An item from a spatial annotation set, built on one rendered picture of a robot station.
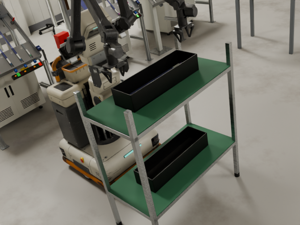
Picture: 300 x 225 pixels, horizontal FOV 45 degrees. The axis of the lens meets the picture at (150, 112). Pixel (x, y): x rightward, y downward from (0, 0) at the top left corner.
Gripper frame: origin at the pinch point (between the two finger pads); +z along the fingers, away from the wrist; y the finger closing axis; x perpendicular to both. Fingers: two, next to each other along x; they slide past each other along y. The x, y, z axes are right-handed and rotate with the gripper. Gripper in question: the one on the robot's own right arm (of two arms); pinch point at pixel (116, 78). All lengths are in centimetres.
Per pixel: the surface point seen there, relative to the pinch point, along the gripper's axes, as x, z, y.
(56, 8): 515, 86, 256
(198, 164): -16, 80, 37
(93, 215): 41, 115, -22
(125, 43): 227, 88, 184
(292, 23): 41, 74, 281
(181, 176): -14, 80, 21
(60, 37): 205, 36, 82
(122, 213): 24, 115, -7
